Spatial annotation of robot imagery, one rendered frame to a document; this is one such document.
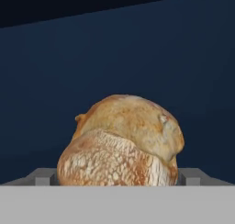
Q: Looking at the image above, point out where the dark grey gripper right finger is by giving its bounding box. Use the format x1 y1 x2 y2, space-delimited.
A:
176 167 234 186

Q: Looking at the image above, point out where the dark blue cabinet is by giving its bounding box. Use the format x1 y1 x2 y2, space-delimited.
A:
0 0 235 185

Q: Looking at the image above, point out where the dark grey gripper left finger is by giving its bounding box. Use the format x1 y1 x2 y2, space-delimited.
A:
2 167 60 186

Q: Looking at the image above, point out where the golden brown bread loaf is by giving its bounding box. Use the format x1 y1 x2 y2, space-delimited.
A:
56 94 185 186

